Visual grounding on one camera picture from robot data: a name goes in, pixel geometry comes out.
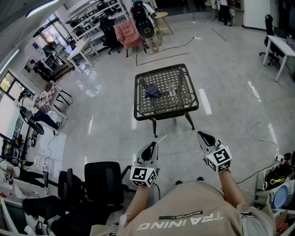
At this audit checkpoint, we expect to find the dark blue cloth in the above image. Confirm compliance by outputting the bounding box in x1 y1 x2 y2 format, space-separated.
145 84 161 100

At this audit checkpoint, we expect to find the person's left forearm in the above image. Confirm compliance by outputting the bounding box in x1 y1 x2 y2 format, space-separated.
125 184 148 222

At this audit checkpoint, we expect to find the person's beige shirt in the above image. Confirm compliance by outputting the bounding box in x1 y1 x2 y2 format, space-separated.
89 181 277 236

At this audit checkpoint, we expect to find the checkered cloth table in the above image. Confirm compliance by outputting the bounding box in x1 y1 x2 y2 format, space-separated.
43 81 73 121

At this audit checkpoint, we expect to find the white floor cable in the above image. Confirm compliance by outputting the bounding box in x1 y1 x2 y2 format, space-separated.
231 59 284 159

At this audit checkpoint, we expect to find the person's right forearm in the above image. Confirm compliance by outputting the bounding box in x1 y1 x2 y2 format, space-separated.
218 169 249 210

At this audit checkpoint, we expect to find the black and white robot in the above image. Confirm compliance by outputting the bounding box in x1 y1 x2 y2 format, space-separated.
130 0 160 54

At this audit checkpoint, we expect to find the black round stand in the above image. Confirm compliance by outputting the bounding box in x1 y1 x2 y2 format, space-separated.
19 106 45 136

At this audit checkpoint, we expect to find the round wooden stool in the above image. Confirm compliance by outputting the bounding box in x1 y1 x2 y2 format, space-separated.
153 12 174 35

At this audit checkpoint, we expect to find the black bag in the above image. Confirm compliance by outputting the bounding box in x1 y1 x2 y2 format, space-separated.
264 161 295 191

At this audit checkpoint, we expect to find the black office chair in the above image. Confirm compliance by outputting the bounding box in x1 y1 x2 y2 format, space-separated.
99 17 122 55
259 14 282 68
57 168 85 209
83 161 131 209

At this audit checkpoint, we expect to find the white storage shelving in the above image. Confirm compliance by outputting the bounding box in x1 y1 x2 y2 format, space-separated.
64 0 130 40

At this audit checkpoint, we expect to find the black floor cable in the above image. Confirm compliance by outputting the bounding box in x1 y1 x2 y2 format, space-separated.
144 35 201 55

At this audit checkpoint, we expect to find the white desk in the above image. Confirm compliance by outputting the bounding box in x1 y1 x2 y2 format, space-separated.
67 38 94 74
262 35 295 83

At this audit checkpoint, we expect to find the pink padded chair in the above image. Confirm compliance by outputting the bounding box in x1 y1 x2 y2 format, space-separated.
113 19 143 58

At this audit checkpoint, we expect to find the yellow plastic tool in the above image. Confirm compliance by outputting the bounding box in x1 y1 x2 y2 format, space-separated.
269 176 286 185

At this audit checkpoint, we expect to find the black lattice metal table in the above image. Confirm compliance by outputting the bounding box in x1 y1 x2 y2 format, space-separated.
133 63 200 138

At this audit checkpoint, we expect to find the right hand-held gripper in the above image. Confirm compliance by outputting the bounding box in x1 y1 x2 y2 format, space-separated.
196 130 232 173

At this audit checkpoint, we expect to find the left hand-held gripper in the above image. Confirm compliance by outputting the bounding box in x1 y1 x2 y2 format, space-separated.
130 141 161 188

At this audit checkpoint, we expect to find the blue plate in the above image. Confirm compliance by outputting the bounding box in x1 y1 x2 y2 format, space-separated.
273 184 289 209

